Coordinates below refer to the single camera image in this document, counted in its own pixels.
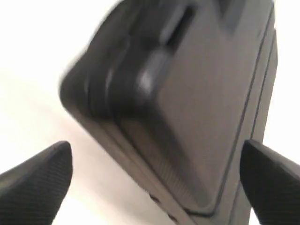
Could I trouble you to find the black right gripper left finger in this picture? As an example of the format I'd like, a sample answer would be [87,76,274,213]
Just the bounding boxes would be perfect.
[0,141,72,225]

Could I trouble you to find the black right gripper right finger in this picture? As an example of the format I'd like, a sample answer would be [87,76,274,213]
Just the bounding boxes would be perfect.
[240,140,300,225]

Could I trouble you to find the black plastic carry case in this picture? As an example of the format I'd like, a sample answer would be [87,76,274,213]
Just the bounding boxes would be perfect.
[60,0,278,225]

